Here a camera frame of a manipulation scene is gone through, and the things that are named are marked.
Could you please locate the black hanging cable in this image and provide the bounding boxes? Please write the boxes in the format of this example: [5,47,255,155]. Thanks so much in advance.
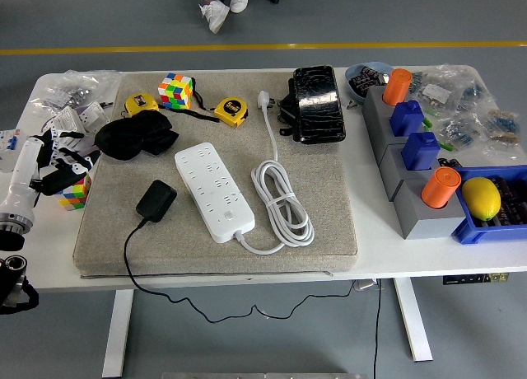
[372,279,382,379]

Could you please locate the light blue bowl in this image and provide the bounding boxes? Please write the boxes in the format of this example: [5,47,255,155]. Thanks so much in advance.
[344,62,394,105]

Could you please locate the dark components in bin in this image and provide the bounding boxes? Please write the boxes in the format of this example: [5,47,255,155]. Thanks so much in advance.
[492,176,527,227]

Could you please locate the white power strip cord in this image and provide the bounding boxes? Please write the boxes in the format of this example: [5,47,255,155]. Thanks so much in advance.
[236,89,315,255]

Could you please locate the grey holder block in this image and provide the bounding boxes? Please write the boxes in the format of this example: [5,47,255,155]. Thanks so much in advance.
[369,110,413,149]
[393,176,469,241]
[378,142,440,203]
[361,85,399,124]

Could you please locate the metal bracket under table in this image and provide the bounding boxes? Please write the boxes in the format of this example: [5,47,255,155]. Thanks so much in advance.
[352,278,385,292]

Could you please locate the orange cylinder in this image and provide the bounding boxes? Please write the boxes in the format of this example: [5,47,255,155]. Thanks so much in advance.
[420,166,461,210]
[382,68,413,107]

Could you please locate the black lanyard strap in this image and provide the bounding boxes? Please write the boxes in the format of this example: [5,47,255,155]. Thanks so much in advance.
[164,77,222,124]

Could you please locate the thin black plug cord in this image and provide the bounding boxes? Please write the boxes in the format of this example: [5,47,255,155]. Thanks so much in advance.
[123,218,357,325]

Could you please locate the black plug adapter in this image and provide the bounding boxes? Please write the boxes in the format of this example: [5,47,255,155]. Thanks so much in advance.
[135,179,178,223]

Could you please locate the clear bag of screws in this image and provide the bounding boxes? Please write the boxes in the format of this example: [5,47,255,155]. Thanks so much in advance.
[39,68,123,110]

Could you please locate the white socket module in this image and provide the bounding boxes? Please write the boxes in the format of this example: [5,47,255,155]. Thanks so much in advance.
[40,105,87,149]
[77,101,109,129]

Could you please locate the grey-brown mat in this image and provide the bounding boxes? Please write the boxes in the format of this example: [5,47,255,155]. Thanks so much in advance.
[72,70,358,279]

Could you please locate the table control panel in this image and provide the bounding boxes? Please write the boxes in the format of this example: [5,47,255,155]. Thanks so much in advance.
[442,273,511,286]

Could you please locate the white table leg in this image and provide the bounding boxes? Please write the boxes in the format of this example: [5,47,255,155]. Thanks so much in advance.
[101,288,135,378]
[393,278,434,363]

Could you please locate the glossy black case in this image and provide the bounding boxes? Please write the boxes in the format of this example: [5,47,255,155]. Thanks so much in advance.
[291,64,347,144]

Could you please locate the clear bag of resistors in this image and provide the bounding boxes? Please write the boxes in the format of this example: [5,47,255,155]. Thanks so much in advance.
[452,65,495,108]
[479,102,526,160]
[434,109,489,152]

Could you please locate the white power strip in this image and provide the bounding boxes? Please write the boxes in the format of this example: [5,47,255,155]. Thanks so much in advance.
[174,143,256,244]

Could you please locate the dark components in bowl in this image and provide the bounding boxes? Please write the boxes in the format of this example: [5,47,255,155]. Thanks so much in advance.
[350,65,391,98]

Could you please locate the black cloth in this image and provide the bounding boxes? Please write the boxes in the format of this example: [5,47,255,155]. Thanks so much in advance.
[94,110,180,161]

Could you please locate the clear bag white parts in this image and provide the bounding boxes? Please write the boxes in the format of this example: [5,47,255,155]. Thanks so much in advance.
[411,69,460,112]

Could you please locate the yellow lemon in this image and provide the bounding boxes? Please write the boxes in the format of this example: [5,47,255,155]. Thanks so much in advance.
[460,176,502,222]

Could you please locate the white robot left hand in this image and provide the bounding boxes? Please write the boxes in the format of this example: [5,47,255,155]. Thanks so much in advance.
[0,127,96,226]

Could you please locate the small colourful puzzle cube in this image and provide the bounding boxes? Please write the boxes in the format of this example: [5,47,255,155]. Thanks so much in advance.
[55,175,92,209]

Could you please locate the white circuit breaker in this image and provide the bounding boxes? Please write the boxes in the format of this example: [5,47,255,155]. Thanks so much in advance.
[0,128,32,174]

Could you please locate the blue plastic bin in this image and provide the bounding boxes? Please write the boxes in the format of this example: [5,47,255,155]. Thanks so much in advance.
[450,164,527,246]

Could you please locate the yellow tape measure 5m print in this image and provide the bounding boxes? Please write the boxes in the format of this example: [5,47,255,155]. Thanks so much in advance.
[213,97,250,129]

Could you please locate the blue peg block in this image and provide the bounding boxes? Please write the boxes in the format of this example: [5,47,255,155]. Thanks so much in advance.
[401,131,441,172]
[389,100,426,137]

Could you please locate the large colourful puzzle cube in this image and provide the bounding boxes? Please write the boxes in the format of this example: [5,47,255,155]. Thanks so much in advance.
[157,72,194,110]

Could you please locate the yellow tape measure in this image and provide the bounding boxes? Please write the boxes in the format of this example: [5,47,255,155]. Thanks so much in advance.
[124,93,160,117]

